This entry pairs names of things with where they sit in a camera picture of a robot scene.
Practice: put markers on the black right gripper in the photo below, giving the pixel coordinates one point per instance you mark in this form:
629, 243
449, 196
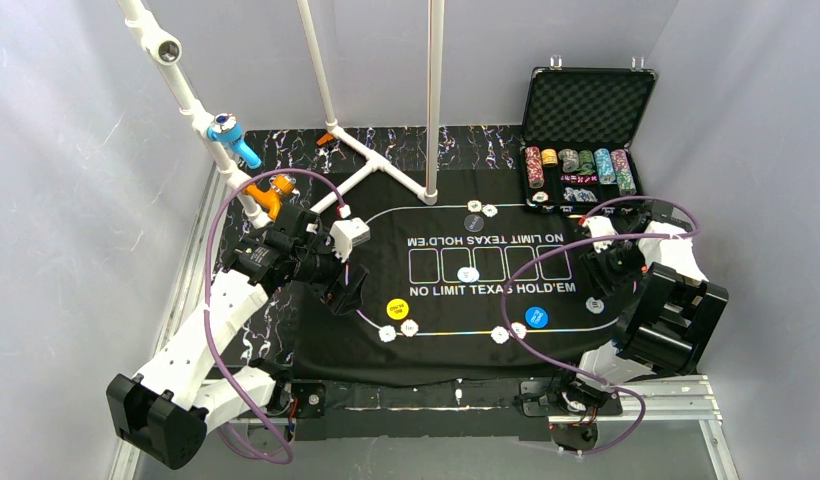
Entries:
600, 266

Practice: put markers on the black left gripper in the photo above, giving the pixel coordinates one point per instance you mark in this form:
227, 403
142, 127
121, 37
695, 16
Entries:
343, 283

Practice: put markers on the yellow big blind button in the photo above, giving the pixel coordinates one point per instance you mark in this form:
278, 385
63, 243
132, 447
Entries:
397, 309

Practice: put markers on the blue small blind button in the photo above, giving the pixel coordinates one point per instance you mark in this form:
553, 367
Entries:
536, 317

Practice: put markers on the light blue chip mat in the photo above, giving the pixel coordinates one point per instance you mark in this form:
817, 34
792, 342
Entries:
468, 275

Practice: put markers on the clear dealer button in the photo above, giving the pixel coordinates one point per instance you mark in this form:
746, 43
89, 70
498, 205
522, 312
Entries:
474, 223

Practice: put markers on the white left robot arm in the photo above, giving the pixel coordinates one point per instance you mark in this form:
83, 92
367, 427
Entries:
165, 409

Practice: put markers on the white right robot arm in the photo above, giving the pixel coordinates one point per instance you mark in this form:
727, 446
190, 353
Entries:
671, 312

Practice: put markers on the pink poker chip stack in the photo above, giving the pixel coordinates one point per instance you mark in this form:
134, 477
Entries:
623, 173

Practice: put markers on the light blue chip stack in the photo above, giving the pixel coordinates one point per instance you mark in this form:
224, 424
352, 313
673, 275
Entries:
604, 166

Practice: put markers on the green poker chip stack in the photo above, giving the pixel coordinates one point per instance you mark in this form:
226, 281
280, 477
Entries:
586, 163

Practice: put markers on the black poker table mat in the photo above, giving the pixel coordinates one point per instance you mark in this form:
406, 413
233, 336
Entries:
414, 253

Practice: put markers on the black poker chip case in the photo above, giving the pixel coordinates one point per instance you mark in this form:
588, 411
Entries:
582, 108

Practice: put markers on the grey poker chip stack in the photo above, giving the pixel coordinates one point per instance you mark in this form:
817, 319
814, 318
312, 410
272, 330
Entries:
569, 160

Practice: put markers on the orange plastic faucet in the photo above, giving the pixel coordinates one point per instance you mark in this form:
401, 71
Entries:
271, 200

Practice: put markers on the yellow poker chip stack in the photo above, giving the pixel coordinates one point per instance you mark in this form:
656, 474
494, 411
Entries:
549, 157

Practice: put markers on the red poker chip stack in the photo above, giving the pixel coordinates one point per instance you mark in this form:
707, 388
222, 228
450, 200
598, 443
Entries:
534, 167

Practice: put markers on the blue plastic faucet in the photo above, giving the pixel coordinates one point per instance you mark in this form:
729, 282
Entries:
226, 130

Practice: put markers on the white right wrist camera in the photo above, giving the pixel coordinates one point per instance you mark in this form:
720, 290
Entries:
600, 226

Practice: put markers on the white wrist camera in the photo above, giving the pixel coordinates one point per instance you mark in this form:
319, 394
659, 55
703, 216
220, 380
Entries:
600, 226
346, 234

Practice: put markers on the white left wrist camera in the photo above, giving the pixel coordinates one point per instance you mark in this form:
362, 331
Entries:
346, 234

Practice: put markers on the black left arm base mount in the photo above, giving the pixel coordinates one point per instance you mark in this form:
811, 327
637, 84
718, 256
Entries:
289, 399

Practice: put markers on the aluminium frame rail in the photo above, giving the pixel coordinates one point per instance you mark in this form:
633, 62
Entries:
453, 410

